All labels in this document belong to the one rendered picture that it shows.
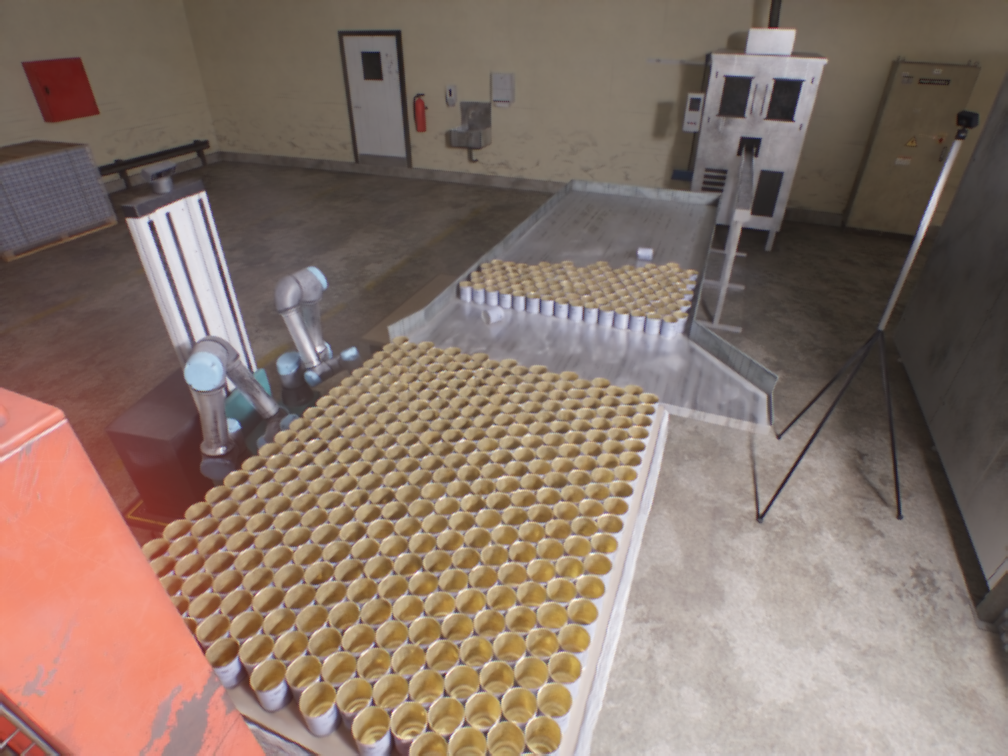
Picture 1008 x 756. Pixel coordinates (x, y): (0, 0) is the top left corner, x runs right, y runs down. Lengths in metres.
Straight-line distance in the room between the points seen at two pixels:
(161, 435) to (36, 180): 6.23
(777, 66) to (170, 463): 6.21
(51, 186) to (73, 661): 8.22
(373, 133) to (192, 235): 7.70
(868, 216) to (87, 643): 8.15
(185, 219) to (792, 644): 3.07
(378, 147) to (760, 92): 5.95
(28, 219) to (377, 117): 4.96
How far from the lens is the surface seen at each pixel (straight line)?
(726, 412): 2.14
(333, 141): 10.55
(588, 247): 3.49
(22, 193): 8.52
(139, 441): 2.75
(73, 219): 8.80
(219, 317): 2.58
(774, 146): 6.83
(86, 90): 10.71
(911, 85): 7.99
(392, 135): 9.78
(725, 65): 6.72
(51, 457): 0.49
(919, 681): 3.08
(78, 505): 0.52
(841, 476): 3.84
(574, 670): 1.28
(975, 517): 3.61
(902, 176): 8.17
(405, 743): 1.19
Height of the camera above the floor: 2.29
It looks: 34 degrees down
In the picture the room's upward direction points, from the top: straight up
